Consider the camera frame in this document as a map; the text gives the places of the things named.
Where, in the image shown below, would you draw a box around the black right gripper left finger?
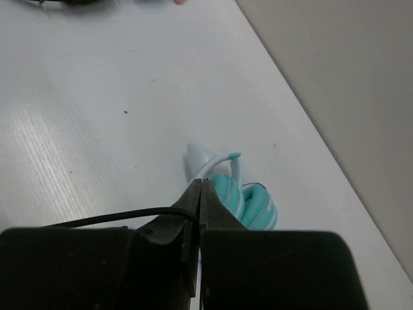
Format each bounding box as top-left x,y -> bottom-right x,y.
1,180 -> 202,309

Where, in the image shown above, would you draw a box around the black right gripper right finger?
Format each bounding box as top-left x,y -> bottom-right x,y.
199,180 -> 368,309

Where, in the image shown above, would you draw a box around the black wired headphones taped band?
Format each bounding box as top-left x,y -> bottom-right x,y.
46,207 -> 199,228

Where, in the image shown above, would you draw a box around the teal white folded headphones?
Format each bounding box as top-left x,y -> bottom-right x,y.
186,143 -> 278,231

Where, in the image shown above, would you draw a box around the black headset with microphone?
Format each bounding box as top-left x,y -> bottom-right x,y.
28,0 -> 100,7

